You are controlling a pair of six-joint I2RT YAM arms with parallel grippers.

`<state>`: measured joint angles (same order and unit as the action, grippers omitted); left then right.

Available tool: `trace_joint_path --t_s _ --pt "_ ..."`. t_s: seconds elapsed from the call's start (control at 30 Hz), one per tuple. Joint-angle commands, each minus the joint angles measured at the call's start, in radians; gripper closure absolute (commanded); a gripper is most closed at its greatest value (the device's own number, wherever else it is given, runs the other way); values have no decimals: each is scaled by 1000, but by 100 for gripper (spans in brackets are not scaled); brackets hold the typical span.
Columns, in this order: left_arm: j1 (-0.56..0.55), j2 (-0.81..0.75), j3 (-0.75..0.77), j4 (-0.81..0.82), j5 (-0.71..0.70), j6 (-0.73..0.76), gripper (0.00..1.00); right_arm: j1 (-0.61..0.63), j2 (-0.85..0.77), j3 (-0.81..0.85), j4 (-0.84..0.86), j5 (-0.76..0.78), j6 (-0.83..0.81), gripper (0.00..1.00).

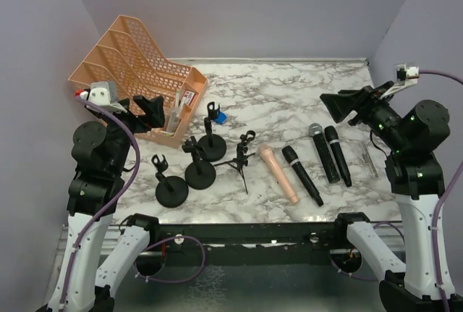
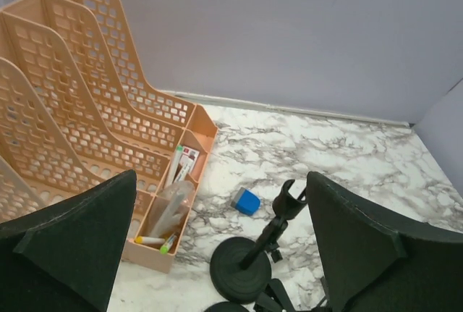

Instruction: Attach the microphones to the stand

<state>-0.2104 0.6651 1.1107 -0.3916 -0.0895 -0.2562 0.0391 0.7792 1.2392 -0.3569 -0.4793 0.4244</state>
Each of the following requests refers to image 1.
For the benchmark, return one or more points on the orange plastic file organizer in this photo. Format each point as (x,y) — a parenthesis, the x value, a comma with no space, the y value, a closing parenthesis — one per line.
(128,55)

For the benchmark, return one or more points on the white pen in organizer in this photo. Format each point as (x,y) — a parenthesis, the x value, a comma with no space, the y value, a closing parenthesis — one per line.
(177,104)

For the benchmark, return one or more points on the back round-base mic stand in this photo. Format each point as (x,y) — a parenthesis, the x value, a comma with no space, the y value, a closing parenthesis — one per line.
(214,145)

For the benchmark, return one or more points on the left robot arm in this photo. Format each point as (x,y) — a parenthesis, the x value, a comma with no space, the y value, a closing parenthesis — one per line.
(108,160)

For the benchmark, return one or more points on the round-base mic stand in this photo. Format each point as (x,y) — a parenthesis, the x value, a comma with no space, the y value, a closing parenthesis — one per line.
(171,191)
(200,174)
(214,145)

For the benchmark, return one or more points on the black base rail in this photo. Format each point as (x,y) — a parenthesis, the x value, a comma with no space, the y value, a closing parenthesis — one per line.
(244,244)

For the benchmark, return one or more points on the red white staple box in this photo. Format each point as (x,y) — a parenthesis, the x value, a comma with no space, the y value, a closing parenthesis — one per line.
(188,98)

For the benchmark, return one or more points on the beige microphone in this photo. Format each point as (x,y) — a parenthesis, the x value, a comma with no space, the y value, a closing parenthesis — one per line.
(266,154)

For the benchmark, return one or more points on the black microphone far right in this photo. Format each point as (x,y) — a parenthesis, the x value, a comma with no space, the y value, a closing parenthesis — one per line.
(333,140)

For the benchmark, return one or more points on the blue small box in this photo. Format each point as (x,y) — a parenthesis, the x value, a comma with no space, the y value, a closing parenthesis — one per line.
(221,118)

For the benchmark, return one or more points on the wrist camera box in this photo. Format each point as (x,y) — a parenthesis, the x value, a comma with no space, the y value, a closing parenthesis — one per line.
(100,93)
(406,73)

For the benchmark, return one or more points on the black tripod mic stand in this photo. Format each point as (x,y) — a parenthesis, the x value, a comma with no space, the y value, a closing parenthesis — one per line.
(241,159)

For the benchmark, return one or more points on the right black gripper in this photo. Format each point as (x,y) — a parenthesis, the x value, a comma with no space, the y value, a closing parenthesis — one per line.
(364,100)

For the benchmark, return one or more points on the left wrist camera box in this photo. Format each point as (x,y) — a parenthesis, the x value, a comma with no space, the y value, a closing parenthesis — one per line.
(100,93)

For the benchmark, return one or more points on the middle round-base mic stand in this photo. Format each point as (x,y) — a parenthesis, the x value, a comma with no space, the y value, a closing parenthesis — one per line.
(200,174)

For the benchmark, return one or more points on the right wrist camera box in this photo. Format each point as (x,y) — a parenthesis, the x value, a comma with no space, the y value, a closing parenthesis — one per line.
(406,73)

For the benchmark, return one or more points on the front round-base mic stand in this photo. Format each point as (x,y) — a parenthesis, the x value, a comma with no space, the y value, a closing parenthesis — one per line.
(171,191)

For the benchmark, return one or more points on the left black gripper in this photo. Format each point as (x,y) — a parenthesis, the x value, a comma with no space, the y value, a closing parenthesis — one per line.
(139,117)

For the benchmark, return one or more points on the silver-head black microphone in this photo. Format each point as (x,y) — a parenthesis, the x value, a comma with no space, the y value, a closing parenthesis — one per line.
(316,133)

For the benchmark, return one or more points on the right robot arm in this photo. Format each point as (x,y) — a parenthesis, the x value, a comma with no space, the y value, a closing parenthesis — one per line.
(421,282)

